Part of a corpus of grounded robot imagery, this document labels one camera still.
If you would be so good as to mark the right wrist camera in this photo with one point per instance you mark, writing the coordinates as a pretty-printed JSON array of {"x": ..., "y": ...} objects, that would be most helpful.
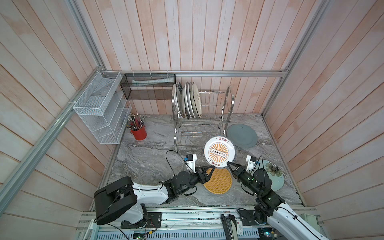
[{"x": 252, "y": 163}]

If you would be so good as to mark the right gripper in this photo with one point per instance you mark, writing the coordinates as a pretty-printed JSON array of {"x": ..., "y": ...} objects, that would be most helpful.
[{"x": 237, "y": 172}]

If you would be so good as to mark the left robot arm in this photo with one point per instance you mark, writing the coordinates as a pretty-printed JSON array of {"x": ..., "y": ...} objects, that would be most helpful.
[{"x": 125, "y": 200}]

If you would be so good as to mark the large orange sunburst plate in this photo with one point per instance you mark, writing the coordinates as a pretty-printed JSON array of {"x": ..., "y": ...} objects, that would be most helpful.
[{"x": 186, "y": 90}]

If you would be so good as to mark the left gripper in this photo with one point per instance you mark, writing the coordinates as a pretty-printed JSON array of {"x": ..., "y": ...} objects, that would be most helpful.
[{"x": 206, "y": 177}]

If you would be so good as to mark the yellow woven round plate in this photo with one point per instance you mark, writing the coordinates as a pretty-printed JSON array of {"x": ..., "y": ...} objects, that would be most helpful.
[{"x": 220, "y": 182}]

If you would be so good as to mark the grey-green round plate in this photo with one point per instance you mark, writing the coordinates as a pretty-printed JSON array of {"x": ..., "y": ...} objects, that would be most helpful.
[{"x": 242, "y": 136}]

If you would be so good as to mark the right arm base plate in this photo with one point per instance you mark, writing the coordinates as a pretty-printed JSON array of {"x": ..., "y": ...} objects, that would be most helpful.
[{"x": 252, "y": 217}]

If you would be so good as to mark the green rim white plate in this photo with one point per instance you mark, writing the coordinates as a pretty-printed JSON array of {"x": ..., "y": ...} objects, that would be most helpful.
[{"x": 178, "y": 99}]

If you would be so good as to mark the steel two-tier dish rack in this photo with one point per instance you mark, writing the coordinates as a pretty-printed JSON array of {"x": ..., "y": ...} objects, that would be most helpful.
[{"x": 217, "y": 108}]

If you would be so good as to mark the cream floral plate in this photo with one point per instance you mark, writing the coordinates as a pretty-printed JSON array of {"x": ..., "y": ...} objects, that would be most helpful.
[{"x": 197, "y": 100}]

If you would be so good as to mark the red pencil cup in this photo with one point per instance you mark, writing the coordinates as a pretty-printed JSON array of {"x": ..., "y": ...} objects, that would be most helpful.
[{"x": 139, "y": 134}]

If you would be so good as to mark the white wire wall shelf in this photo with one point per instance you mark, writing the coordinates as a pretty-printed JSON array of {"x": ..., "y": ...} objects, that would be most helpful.
[{"x": 102, "y": 107}]

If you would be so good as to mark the small orange sunburst plate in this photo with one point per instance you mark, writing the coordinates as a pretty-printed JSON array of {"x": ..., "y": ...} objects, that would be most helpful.
[{"x": 218, "y": 151}]

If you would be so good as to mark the light green floral plate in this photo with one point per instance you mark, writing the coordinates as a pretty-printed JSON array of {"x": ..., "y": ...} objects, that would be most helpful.
[{"x": 275, "y": 174}]

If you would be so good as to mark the black mesh wall basket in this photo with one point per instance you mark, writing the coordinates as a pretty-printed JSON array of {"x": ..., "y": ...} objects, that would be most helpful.
[{"x": 138, "y": 87}]

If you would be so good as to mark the white plate green characters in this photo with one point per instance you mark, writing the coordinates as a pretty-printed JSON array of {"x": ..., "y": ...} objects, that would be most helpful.
[{"x": 193, "y": 106}]

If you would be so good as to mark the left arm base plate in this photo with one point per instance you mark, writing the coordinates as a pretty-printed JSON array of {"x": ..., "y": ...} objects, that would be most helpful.
[{"x": 150, "y": 220}]

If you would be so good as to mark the black round plate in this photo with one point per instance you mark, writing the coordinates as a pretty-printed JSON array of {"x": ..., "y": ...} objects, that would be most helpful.
[{"x": 185, "y": 114}]

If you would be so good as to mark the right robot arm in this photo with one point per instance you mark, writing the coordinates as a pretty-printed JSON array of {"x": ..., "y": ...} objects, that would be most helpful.
[{"x": 272, "y": 209}]

